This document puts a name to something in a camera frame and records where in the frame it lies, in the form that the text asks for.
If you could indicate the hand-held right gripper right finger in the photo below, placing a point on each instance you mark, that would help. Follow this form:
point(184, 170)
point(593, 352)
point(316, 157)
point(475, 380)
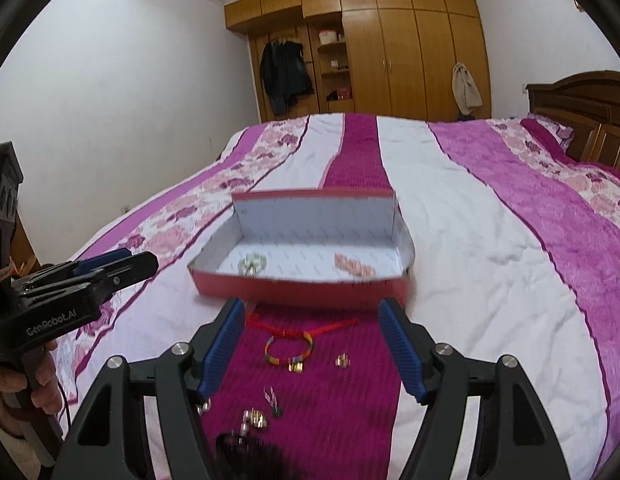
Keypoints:
point(397, 355)

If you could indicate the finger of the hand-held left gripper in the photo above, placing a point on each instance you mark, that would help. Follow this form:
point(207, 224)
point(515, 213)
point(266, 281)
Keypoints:
point(135, 267)
point(105, 260)

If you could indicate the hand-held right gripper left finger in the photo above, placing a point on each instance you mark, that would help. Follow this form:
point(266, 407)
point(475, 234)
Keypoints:
point(222, 350)

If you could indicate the gold earring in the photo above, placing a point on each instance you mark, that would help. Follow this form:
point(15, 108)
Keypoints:
point(342, 360)

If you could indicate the small silver earring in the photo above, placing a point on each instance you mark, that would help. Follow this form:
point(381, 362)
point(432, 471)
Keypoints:
point(205, 406)

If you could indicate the gold silver bead cluster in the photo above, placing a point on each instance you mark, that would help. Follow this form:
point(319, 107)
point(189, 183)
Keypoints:
point(254, 419)

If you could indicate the pink cardboard box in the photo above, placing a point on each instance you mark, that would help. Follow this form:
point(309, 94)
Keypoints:
point(300, 292)

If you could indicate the black hair accessory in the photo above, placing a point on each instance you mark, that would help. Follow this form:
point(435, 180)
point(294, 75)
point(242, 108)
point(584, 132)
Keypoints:
point(250, 455)

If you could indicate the person's left hand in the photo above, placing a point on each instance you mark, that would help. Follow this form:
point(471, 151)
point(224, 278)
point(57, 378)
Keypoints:
point(5, 390)

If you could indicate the wooden bedside cabinet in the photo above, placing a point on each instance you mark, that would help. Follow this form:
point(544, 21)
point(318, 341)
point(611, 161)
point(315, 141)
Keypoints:
point(24, 250)

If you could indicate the dark hanging jackets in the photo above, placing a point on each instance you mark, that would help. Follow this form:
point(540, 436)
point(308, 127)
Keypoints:
point(285, 75)

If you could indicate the red box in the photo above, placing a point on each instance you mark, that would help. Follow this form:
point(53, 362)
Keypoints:
point(340, 93)

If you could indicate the purple floral pillow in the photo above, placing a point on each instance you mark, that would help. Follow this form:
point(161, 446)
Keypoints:
point(547, 130)

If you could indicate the beige hanging bag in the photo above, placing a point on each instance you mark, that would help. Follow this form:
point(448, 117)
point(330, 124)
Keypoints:
point(466, 87)

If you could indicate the white round container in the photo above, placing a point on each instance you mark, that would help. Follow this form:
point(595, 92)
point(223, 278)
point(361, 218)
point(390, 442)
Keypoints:
point(328, 36)

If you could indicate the wooden wardrobe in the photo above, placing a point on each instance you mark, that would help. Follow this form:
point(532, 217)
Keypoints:
point(405, 50)

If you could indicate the wooden headboard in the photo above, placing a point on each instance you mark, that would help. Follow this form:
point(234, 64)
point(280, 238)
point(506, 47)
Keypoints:
point(590, 105)

